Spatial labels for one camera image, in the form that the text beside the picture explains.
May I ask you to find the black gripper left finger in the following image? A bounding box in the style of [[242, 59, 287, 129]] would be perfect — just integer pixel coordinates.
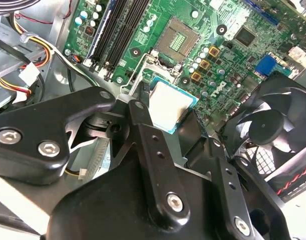
[[0, 86, 191, 231]]

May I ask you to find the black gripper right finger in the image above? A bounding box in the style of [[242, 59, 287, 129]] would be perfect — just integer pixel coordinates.
[[179, 111, 285, 240]]

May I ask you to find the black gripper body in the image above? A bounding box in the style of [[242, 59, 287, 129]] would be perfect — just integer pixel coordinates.
[[40, 156, 235, 240]]

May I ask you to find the metal locking lever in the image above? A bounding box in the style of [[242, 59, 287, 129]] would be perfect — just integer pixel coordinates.
[[130, 73, 144, 98]]

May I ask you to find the silver CPU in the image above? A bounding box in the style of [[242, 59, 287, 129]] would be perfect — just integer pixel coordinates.
[[148, 76, 200, 136]]

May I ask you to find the metal socket cover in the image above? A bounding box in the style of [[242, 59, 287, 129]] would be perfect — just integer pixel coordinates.
[[142, 51, 182, 85]]

